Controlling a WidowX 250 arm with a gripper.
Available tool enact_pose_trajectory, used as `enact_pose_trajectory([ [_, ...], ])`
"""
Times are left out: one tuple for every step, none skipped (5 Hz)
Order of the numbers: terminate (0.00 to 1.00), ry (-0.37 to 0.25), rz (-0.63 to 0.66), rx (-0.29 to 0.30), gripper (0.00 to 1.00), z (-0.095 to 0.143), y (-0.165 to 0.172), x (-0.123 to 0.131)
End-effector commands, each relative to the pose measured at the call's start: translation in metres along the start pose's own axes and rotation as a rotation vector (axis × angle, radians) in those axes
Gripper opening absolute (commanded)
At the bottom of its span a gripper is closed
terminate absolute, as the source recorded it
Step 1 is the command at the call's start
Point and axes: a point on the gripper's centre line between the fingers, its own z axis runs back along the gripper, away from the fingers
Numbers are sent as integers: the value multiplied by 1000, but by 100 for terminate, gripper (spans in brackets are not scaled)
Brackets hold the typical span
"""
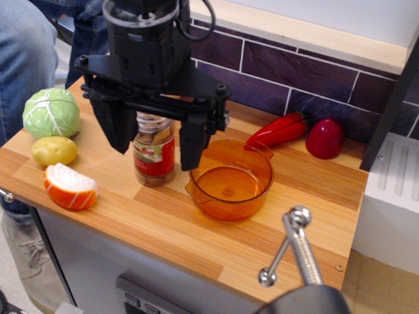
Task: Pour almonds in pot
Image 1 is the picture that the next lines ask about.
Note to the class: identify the red toy chili pepper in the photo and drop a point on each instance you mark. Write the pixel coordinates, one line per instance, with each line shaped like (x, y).
(283, 129)

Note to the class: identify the orange transparent plastic pot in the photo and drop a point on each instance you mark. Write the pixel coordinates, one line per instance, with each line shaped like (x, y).
(232, 180)

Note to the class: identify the dark red toy pepper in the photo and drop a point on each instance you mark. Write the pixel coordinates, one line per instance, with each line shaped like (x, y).
(325, 139)

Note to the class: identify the clear jar of almonds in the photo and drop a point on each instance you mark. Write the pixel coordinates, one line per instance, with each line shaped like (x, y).
(154, 150)

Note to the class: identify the light wooden shelf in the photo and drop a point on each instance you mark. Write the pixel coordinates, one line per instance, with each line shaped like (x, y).
(319, 39)

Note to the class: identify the white toy sink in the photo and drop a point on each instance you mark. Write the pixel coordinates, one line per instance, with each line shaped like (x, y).
(387, 228)

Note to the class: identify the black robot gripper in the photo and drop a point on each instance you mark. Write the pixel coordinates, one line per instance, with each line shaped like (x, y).
(149, 68)

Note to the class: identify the grey control panel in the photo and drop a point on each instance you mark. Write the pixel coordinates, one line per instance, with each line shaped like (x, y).
(136, 299)

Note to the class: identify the grey sneaker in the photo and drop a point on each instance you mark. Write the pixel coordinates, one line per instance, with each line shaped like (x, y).
(35, 268)

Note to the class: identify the yellow toy potato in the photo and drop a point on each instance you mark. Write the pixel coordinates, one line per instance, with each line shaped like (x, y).
(53, 150)

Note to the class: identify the green toy cabbage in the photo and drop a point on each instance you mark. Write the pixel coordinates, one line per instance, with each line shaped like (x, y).
(51, 112)

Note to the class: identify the orange and white toy slice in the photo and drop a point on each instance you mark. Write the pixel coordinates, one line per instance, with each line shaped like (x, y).
(69, 188)

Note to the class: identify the dark grey vertical post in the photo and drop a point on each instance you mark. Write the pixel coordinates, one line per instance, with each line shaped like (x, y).
(391, 109)

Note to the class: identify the small silver knob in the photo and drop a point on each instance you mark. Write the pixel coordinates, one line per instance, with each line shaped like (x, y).
(7, 196)

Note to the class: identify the person in blue jeans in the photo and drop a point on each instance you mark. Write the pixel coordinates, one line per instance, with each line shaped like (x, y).
(28, 54)

